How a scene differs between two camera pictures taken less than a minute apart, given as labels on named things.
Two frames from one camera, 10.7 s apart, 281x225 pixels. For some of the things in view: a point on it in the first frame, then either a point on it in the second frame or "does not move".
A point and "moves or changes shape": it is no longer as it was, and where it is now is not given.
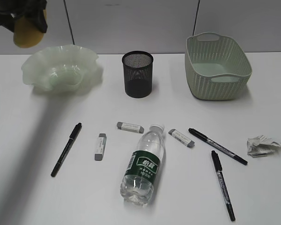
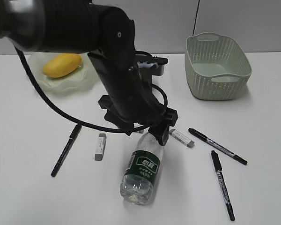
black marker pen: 217,146 does not move
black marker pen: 73,136 does not move
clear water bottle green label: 137,186 does not move
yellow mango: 25,35 moves or changes shape
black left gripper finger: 35,11 → 130,104
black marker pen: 217,162 does not move
